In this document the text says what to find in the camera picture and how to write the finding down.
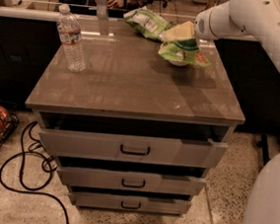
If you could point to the clear plastic water bottle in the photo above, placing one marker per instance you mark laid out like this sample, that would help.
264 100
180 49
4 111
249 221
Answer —
69 32

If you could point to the bottom grey drawer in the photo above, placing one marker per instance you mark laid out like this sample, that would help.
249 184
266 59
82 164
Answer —
130 203

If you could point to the grey drawer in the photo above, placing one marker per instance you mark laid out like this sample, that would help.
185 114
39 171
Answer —
102 178
125 148
130 203

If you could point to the top grey drawer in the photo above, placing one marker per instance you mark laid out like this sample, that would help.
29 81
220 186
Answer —
125 148

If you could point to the grey drawer cabinet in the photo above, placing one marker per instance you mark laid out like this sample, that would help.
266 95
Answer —
128 89

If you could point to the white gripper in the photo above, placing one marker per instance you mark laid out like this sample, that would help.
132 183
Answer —
202 26

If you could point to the middle grey drawer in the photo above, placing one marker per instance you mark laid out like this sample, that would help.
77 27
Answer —
102 178

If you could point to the white paper bowl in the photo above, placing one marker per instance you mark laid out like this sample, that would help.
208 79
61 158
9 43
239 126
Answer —
178 63

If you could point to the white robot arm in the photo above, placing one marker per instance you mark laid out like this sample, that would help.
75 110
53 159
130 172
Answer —
260 19

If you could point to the black stand base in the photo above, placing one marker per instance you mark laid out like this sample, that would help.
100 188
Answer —
263 145

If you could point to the green rice chip bag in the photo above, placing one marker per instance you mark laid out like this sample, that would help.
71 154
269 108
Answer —
184 50

